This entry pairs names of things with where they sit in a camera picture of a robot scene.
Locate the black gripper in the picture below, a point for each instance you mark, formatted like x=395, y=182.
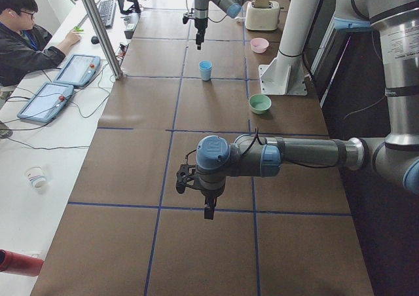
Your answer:
x=200, y=25
x=209, y=194

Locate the light blue cup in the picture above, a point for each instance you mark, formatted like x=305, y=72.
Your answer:
x=205, y=73
x=205, y=65

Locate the white power plug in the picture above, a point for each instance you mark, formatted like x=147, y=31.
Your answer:
x=240, y=19

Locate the pink bowl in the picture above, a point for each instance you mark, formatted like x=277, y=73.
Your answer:
x=259, y=45

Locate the cream toaster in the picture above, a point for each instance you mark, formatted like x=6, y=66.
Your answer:
x=262, y=19

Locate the toast slice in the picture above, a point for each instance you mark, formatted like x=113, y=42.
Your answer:
x=261, y=4

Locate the green bowl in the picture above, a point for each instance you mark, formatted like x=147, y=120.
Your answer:
x=259, y=103

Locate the black keyboard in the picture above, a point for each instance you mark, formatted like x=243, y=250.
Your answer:
x=106, y=10

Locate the black computer mouse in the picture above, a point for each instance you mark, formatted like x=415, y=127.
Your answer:
x=94, y=40

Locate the upper teach pendant tablet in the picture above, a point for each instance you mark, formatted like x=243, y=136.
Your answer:
x=78, y=70

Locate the teach pendant tablet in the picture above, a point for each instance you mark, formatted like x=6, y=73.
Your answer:
x=78, y=70
x=46, y=103

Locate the lower teach pendant tablet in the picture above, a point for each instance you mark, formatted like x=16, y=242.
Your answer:
x=46, y=103

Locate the paper cup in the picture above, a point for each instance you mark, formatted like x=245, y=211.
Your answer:
x=36, y=176

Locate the seated person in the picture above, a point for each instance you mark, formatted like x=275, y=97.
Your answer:
x=24, y=43

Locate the red cylinder object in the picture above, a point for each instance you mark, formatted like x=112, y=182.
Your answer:
x=24, y=265

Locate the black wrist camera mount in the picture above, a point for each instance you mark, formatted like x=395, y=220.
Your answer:
x=185, y=178

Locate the aluminium frame post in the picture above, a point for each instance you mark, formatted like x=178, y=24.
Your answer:
x=99, y=28

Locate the white mounting post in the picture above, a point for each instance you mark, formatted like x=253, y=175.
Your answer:
x=284, y=76

